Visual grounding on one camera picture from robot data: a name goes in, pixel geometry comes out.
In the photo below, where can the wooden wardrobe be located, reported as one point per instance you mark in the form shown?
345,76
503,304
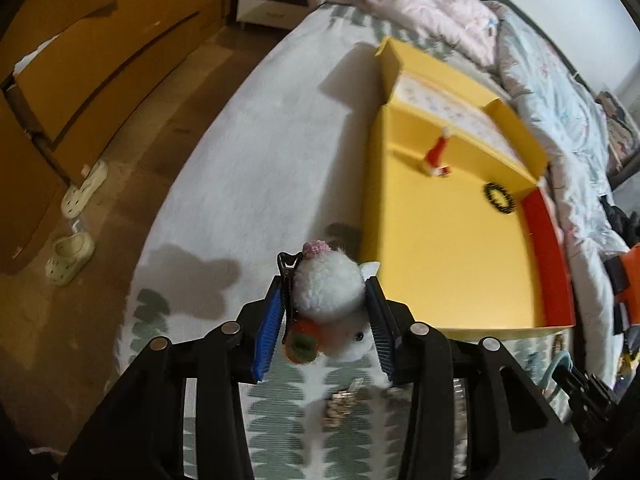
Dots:
100,60

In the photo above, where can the yellow cardboard box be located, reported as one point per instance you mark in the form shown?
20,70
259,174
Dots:
440,260

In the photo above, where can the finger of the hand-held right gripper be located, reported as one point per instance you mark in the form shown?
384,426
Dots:
595,405

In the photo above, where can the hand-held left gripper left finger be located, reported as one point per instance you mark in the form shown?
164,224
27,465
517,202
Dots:
265,335

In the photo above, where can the pale green slipper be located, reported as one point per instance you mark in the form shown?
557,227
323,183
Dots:
90,180
70,257

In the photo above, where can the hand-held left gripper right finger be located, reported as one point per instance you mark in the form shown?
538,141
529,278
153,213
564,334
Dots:
382,340

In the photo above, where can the dark cloth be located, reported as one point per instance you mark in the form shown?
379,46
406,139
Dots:
615,222

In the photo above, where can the patterned pillow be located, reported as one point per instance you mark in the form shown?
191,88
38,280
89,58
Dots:
620,130

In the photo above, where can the white pompom hair clip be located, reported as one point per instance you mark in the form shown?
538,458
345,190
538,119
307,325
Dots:
327,285

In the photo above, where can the red santa hat hair clip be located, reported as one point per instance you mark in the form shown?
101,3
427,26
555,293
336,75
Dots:
439,152

